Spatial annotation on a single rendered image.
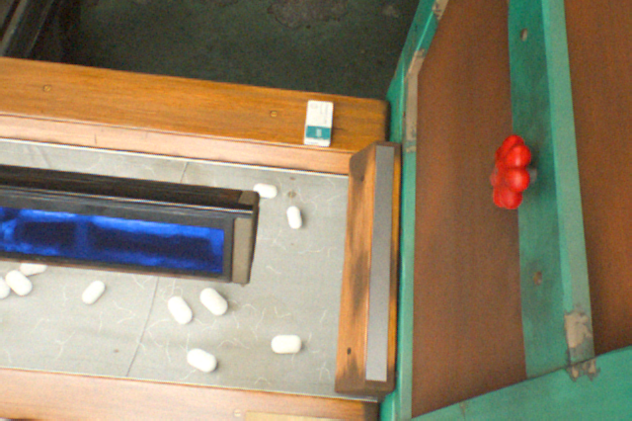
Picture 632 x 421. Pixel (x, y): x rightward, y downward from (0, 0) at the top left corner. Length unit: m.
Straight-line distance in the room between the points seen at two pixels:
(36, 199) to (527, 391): 0.36
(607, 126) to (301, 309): 0.57
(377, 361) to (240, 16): 1.42
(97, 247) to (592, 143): 0.36
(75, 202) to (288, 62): 1.43
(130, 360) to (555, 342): 0.60
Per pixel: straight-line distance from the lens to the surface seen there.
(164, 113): 0.94
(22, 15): 1.64
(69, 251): 0.55
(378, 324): 0.74
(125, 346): 0.86
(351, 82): 1.89
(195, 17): 2.00
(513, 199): 0.38
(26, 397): 0.85
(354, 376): 0.75
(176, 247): 0.53
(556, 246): 0.36
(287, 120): 0.93
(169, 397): 0.82
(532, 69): 0.43
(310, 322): 0.85
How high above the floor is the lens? 1.57
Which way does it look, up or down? 66 degrees down
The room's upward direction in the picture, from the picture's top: 11 degrees clockwise
